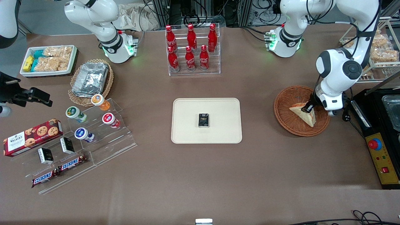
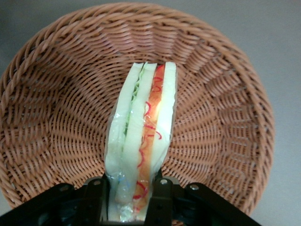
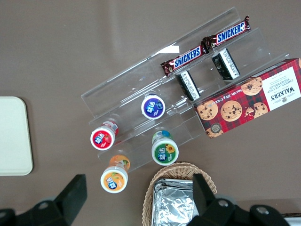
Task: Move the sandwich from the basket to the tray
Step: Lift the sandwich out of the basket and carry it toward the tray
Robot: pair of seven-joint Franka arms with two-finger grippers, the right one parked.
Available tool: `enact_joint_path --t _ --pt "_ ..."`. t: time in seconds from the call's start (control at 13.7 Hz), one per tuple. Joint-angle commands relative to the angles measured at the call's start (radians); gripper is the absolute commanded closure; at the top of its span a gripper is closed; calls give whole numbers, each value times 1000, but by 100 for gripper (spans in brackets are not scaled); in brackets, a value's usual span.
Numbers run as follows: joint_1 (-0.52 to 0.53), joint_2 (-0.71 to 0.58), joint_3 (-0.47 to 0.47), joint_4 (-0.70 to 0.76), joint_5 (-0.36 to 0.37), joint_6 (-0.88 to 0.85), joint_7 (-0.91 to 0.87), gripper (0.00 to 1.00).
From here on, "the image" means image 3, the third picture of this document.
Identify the cream plastic serving tray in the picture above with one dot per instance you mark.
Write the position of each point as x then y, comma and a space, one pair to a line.
14, 136

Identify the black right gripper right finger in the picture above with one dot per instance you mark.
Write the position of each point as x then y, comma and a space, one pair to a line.
207, 207

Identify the clear acrylic stepped stand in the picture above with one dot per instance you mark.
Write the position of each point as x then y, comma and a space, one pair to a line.
188, 35
127, 94

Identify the silver foil packets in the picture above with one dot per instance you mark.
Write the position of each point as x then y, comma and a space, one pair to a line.
171, 204

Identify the blue lid gum jar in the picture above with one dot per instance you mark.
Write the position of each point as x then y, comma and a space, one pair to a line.
153, 107

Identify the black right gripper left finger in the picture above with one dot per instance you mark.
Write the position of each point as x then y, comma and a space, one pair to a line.
65, 202

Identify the small black white box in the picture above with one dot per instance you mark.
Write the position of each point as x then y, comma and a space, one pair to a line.
188, 86
225, 64

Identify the light oval wicker basket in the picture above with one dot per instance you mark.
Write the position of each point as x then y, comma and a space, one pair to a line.
178, 170

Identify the red Walkers cookie box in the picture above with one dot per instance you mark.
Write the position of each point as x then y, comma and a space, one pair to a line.
247, 99

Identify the green lid gum jar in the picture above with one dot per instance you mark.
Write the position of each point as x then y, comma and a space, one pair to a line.
164, 153

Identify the red lid gum jar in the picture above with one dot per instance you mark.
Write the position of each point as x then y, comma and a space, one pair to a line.
102, 139

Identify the Snickers chocolate bar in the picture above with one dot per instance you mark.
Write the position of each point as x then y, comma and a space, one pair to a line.
229, 34
185, 58

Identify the white rectangular snack tray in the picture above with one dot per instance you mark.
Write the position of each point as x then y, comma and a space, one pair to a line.
294, 222

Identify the orange lid gum jar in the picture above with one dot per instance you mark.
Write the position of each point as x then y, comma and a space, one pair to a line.
114, 181

